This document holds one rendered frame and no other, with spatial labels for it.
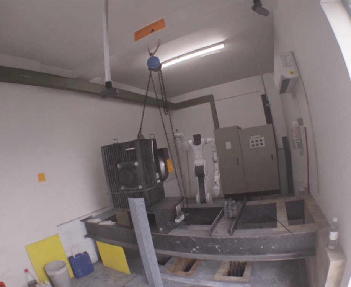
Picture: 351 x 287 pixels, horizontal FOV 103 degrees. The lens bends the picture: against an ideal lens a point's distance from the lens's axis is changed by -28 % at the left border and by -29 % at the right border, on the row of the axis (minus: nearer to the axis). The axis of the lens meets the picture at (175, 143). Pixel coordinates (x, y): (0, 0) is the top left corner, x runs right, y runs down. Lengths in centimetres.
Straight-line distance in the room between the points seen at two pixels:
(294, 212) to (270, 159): 232
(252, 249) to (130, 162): 142
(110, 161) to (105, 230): 96
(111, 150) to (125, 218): 77
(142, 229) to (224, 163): 323
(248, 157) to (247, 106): 125
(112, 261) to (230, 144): 349
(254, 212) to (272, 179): 229
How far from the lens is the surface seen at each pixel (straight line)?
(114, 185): 218
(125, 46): 243
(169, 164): 231
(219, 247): 186
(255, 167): 464
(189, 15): 212
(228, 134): 466
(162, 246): 213
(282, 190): 477
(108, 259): 279
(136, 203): 185
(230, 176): 476
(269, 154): 459
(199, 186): 295
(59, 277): 246
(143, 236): 196
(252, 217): 252
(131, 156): 197
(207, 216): 264
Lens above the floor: 146
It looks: 1 degrees up
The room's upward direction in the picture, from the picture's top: 9 degrees counter-clockwise
